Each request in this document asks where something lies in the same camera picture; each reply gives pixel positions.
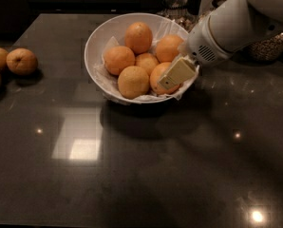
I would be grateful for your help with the left glass jar with grains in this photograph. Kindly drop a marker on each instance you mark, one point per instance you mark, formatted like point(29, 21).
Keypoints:
point(177, 11)

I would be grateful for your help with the right glass jar with grains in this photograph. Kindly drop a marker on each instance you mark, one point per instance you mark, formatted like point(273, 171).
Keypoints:
point(266, 51)

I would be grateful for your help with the white bowl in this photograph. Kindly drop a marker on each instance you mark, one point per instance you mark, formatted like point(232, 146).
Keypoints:
point(97, 41)

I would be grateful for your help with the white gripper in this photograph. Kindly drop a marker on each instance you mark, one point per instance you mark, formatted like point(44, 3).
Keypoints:
point(200, 46)

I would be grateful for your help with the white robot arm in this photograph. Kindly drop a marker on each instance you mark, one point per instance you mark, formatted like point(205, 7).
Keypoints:
point(234, 25)

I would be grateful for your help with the small orange at bowl centre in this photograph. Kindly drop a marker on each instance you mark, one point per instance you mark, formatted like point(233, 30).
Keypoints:
point(147, 61)

